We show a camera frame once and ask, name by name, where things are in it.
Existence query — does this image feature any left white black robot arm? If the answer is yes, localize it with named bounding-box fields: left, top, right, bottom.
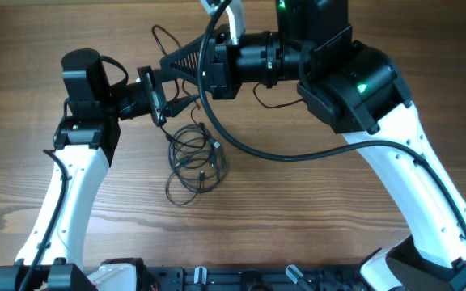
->
left=0, top=48, right=196, bottom=290

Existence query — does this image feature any separated thin black usb cable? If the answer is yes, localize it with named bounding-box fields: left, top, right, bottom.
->
left=150, top=24, right=201, bottom=122

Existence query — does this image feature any black usb cable bundle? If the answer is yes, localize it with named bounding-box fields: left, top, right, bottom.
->
left=163, top=120, right=230, bottom=207

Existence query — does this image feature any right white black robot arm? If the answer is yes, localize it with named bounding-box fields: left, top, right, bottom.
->
left=160, top=1, right=466, bottom=290

